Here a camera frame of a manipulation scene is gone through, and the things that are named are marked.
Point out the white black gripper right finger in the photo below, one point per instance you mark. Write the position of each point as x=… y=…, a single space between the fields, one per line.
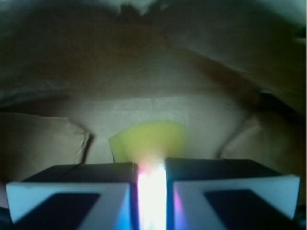
x=229 y=195

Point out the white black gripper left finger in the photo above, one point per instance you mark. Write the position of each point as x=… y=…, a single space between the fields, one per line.
x=76 y=197

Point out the yellow sponge with green backing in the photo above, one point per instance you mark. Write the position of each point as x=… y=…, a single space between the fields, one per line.
x=149 y=142

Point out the brown paper bag tray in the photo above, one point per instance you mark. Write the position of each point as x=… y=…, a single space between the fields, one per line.
x=73 y=73

